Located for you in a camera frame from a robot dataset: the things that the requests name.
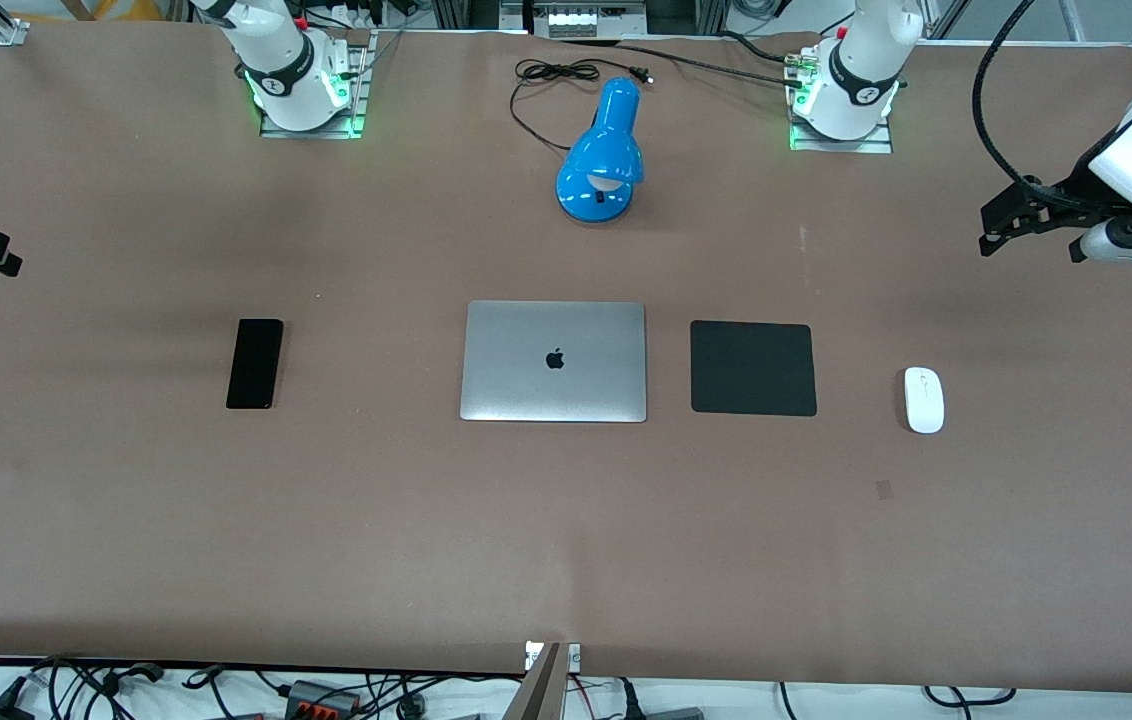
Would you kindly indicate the white computer mouse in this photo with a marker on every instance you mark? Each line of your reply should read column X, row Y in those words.
column 924, row 400

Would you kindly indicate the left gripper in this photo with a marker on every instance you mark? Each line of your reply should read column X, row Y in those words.
column 1072, row 194

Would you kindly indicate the black red power strip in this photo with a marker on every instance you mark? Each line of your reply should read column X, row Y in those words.
column 324, row 697

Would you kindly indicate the black smartphone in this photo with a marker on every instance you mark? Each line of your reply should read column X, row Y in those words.
column 255, row 363

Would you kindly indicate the grey control box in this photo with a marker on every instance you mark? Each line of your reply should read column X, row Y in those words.
column 586, row 18

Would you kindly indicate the blue desk lamp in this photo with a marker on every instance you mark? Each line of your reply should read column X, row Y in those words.
column 601, row 160

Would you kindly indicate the upright camera post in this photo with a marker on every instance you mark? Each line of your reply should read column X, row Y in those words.
column 546, row 685

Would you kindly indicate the silver closed laptop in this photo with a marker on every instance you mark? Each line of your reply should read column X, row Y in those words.
column 554, row 361

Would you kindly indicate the aluminium corner bracket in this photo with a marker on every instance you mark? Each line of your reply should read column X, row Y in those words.
column 6, row 32

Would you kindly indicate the black mouse pad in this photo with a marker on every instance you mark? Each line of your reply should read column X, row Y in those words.
column 753, row 368

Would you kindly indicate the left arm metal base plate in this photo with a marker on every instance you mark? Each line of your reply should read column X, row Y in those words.
column 841, row 145

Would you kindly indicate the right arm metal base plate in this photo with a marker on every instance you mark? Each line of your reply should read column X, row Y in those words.
column 356, row 90

